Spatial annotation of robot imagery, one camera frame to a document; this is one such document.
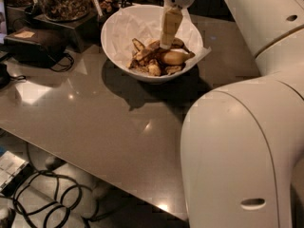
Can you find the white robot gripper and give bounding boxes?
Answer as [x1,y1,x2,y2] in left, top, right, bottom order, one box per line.
[160,0,195,49]

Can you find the brown spotted banana peel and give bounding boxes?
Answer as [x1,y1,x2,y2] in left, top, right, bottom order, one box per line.
[132,38,189,61]

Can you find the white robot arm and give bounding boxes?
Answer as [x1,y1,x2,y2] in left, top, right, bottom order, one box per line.
[180,0,304,228]

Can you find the white paper bowl liner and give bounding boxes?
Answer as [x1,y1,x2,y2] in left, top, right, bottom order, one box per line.
[102,5,211,68]

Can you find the yellow banana piece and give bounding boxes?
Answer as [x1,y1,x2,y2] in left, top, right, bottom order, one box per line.
[158,50,195,66]

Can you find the white ceramic bowl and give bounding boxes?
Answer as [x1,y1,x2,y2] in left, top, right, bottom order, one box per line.
[101,5,210,84]

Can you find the small banana peel scraps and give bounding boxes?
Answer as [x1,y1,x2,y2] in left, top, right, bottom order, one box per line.
[126,59,184,77]

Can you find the dark metal jar stand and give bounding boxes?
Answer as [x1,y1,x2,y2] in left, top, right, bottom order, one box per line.
[34,11,100,52]

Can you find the glass jar of nuts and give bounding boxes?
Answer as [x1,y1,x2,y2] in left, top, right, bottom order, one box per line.
[38,0,90,22]

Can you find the black box device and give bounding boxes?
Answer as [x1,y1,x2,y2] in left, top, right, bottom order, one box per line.
[4,27,67,68]

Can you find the white box on floor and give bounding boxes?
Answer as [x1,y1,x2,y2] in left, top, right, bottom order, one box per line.
[0,151,30,197]

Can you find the black cable on table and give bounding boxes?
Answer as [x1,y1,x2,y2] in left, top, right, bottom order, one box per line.
[48,52,76,73]

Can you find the black floor cables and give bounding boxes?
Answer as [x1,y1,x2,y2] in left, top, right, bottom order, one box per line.
[0,142,127,228]

